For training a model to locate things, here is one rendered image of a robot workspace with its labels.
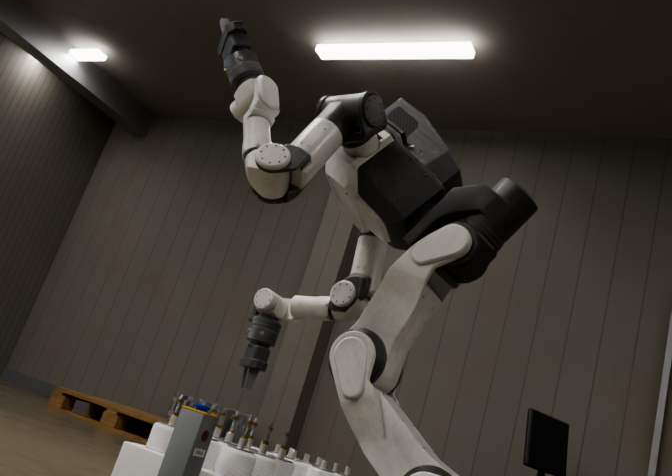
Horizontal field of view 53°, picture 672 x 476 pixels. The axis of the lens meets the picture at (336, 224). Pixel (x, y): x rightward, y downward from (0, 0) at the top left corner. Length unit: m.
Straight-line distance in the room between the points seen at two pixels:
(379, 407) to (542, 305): 3.65
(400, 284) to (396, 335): 0.12
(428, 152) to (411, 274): 0.33
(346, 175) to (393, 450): 0.66
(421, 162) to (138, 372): 5.09
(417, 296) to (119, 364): 5.29
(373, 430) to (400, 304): 0.29
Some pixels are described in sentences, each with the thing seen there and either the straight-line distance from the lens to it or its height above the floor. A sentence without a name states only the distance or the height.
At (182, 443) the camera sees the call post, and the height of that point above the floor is 0.23.
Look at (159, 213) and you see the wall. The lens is 7.07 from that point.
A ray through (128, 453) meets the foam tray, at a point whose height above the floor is 0.15.
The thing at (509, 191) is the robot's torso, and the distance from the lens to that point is 1.65.
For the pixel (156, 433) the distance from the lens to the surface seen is 1.99.
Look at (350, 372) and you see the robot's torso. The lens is 1.56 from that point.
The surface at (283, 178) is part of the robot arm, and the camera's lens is 1.51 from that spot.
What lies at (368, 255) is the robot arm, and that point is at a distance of 1.95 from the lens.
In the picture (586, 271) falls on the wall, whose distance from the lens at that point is 5.18.
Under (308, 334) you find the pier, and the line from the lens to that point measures 5.43.
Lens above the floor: 0.32
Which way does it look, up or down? 18 degrees up
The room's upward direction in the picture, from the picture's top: 18 degrees clockwise
